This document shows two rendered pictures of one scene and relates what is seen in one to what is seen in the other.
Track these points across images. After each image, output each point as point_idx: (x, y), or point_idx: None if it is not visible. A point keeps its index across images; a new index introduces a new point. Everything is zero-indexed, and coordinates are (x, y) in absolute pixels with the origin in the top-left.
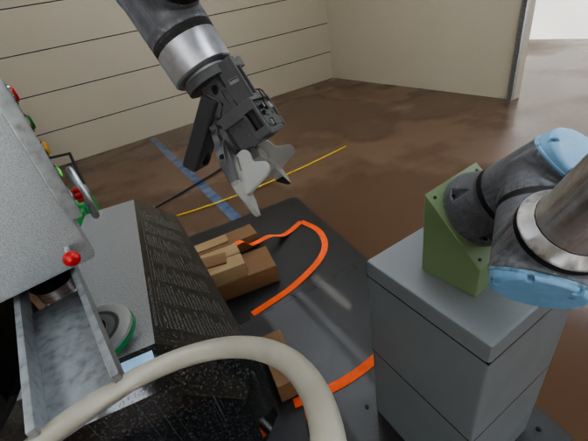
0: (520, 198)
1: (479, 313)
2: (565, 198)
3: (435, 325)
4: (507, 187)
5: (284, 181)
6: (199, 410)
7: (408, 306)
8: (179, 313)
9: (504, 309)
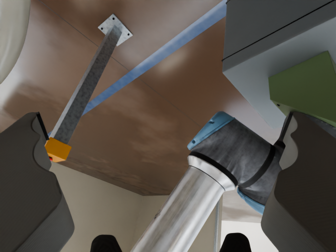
0: (249, 174)
1: (251, 75)
2: (188, 198)
3: (264, 37)
4: (270, 175)
5: (285, 121)
6: None
7: (298, 18)
8: None
9: (250, 88)
